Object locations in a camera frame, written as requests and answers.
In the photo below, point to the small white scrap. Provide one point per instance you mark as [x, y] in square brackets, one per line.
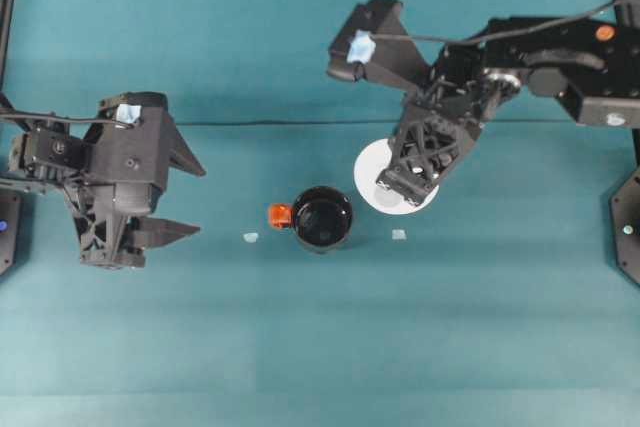
[250, 237]
[398, 235]

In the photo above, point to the white paper cup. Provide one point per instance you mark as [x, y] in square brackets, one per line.
[370, 167]

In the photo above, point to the blue-green table cloth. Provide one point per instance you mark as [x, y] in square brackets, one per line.
[320, 337]

